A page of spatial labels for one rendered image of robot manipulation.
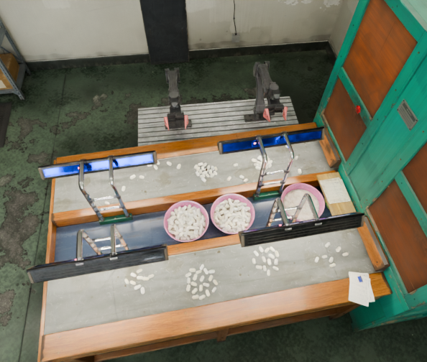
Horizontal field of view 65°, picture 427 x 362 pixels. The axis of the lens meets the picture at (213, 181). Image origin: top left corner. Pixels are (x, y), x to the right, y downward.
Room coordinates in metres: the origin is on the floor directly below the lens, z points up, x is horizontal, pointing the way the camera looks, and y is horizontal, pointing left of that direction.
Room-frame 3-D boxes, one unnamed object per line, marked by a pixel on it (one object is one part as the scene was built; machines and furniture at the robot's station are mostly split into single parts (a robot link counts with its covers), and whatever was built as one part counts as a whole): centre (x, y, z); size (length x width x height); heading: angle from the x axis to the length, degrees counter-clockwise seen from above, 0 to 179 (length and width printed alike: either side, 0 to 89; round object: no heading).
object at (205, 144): (1.41, 0.15, 0.67); 1.81 x 0.12 x 0.19; 101
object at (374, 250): (0.70, -0.88, 0.83); 0.30 x 0.06 x 0.07; 11
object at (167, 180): (1.20, 0.11, 0.73); 1.81 x 0.30 x 0.02; 101
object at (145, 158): (1.04, 0.62, 1.08); 0.62 x 0.08 x 0.07; 101
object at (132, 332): (0.33, -0.06, 0.67); 1.81 x 0.12 x 0.19; 101
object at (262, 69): (1.74, -0.33, 1.05); 0.30 x 0.09 x 0.12; 7
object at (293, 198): (0.98, -0.55, 0.71); 0.22 x 0.22 x 0.06
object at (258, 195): (1.15, -0.34, 0.90); 0.20 x 0.19 x 0.45; 101
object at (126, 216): (0.96, 0.61, 0.90); 0.20 x 0.19 x 0.45; 101
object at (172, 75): (1.66, 0.27, 1.05); 0.30 x 0.09 x 0.12; 7
